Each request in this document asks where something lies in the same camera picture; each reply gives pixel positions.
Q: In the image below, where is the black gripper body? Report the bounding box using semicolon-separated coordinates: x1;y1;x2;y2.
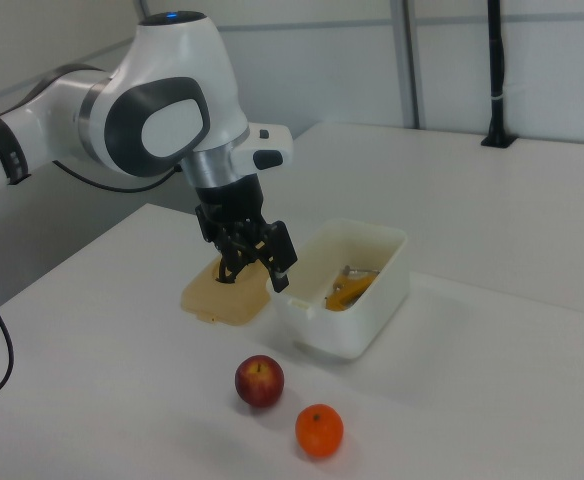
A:
191;174;267;245

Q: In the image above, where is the red apple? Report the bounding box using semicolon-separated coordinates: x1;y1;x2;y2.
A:
234;354;286;409

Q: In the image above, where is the orange fruit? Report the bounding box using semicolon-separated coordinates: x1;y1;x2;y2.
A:
294;403;345;459

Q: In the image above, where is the white plastic container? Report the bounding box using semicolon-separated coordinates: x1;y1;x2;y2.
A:
265;217;411;361

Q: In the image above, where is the yellow C-clamp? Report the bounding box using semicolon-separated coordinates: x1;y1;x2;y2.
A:
324;279;368;312
334;264;382;294

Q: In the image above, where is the black pole with base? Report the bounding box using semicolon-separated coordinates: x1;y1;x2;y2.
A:
480;0;518;149

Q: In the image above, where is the beige lid with black handle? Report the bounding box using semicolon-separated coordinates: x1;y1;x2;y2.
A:
180;254;272;327

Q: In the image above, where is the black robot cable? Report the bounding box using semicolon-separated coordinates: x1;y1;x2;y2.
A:
0;158;183;409

